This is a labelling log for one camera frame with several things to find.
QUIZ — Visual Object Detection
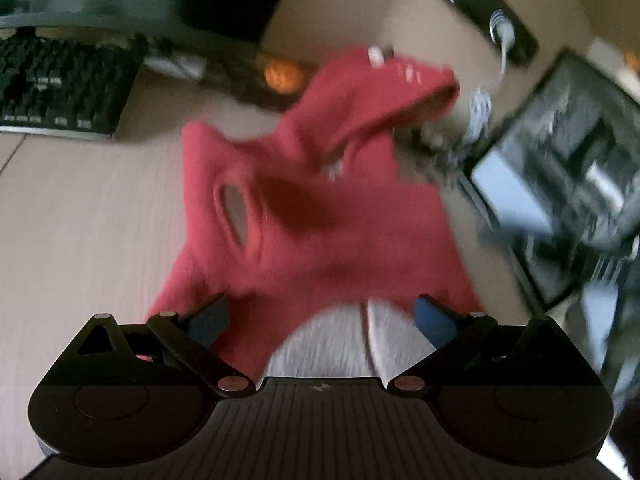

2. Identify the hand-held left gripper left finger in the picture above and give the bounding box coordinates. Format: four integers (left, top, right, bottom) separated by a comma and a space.
65, 294, 254, 399

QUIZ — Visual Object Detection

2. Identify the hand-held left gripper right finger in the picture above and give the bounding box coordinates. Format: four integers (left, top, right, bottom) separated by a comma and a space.
388, 294, 584, 400

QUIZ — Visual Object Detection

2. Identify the red fleece garment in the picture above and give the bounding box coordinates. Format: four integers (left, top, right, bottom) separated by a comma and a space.
144, 46, 485, 382

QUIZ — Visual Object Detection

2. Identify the glass-sided computer case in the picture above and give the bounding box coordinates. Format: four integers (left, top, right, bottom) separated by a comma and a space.
469, 46, 640, 312

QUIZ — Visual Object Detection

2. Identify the orange pumpkin decoration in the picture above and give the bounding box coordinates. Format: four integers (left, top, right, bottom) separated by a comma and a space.
262, 57, 307, 94

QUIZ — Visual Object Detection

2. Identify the black keyboard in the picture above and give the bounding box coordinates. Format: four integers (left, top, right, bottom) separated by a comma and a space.
0, 34, 147, 142

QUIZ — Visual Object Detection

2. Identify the white plug with cable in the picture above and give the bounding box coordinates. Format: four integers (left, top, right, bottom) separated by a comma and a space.
466, 9, 517, 142

